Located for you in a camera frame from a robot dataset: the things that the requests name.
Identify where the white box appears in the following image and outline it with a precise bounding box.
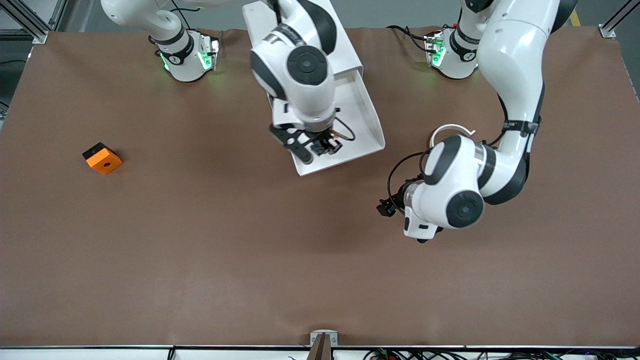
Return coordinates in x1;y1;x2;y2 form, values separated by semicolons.
295;69;386;177

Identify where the white drawer cabinet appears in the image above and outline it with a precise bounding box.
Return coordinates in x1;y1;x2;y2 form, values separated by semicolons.
241;0;364;101

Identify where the white curved plastic piece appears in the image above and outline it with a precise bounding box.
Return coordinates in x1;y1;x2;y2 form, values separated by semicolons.
430;123;477;148

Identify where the brown table mat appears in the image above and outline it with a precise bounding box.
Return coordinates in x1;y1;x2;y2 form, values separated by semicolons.
0;26;640;348

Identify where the orange box with hole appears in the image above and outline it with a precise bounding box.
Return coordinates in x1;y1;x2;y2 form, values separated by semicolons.
82;142;123;176

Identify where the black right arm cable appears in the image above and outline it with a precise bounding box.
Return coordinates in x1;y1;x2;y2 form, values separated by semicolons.
330;107;357;142

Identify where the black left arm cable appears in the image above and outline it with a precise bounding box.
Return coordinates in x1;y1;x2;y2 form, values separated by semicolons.
387;151;431;201

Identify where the black arm base cable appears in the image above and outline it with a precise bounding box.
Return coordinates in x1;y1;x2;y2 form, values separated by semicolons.
386;24;432;53

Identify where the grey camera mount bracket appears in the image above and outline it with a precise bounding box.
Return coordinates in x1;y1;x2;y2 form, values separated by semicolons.
310;330;339;347

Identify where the bundle of table-edge cables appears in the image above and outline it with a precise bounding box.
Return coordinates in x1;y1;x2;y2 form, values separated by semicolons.
364;347;640;360

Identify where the dark camera mount post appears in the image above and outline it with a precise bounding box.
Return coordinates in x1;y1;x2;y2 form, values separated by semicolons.
306;334;334;360

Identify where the aluminium frame profile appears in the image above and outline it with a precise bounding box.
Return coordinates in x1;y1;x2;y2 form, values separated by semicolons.
0;0;68;46
599;0;640;38

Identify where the white table edge rail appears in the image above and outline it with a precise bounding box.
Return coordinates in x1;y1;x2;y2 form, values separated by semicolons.
0;345;640;360

